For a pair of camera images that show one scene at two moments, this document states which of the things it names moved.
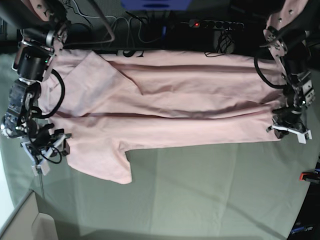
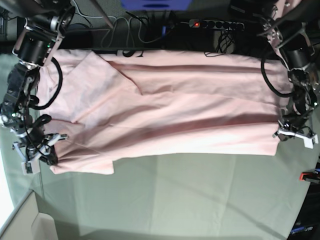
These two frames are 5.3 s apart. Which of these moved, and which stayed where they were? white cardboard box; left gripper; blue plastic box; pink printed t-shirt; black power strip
Moved: left gripper; pink printed t-shirt
Stayed: black power strip; white cardboard box; blue plastic box
